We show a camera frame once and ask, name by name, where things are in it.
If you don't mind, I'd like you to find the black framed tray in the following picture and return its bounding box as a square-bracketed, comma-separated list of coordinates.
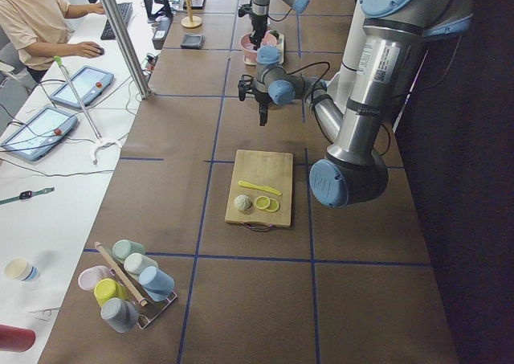
[182, 0, 206, 10]

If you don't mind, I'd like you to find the near teach pendant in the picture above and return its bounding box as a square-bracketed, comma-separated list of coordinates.
[1, 105, 78, 162]

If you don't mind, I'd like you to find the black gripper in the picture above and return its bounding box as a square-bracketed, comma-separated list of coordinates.
[238, 2, 268, 51]
[238, 74, 271, 126]

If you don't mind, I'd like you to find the long reacher stick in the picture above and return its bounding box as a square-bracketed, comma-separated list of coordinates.
[54, 55, 122, 165]

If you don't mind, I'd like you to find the wooden mug tree stand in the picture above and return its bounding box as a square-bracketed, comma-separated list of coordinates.
[181, 0, 202, 29]

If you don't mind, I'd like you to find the seated person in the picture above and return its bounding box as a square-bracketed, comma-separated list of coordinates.
[1, 0, 104, 83]

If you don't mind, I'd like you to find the far teach pendant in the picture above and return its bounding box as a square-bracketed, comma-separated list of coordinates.
[49, 66, 114, 109]

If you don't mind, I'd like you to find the black keyboard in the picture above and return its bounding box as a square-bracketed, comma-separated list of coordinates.
[100, 1, 134, 41]

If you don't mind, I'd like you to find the cup rack with cups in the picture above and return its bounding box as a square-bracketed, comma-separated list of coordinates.
[77, 239, 178, 333]

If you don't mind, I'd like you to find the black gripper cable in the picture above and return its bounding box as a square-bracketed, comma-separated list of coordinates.
[280, 61, 331, 122]

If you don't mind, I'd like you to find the pink bowl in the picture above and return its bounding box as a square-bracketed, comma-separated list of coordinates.
[240, 33, 277, 60]

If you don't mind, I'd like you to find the bamboo cutting board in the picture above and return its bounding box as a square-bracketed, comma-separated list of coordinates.
[225, 149, 293, 227]

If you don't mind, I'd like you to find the metal frame post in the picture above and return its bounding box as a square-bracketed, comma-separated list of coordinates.
[100, 0, 151, 100]

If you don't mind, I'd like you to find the black box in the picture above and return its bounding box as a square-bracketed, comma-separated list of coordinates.
[152, 17, 173, 50]

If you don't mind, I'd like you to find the lemon slice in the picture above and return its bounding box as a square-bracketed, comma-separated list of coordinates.
[254, 195, 271, 211]
[265, 198, 280, 213]

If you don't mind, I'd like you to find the smartwatch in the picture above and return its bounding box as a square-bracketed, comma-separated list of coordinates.
[0, 187, 55, 205]

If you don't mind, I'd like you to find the white steamed bun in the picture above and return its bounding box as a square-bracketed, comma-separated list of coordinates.
[234, 194, 253, 212]

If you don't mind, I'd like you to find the teach pendant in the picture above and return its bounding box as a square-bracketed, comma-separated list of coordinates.
[49, 66, 114, 109]
[1, 105, 78, 162]

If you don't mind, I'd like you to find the red cylinder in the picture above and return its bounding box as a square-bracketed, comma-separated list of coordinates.
[0, 325, 36, 353]

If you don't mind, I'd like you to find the grey folded cloth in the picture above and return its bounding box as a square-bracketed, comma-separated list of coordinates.
[180, 33, 204, 50]

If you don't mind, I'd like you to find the yellow plastic knife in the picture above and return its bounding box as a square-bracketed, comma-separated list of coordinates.
[238, 180, 283, 196]

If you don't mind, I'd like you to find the paper cup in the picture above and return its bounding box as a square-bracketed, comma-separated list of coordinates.
[4, 258, 39, 282]

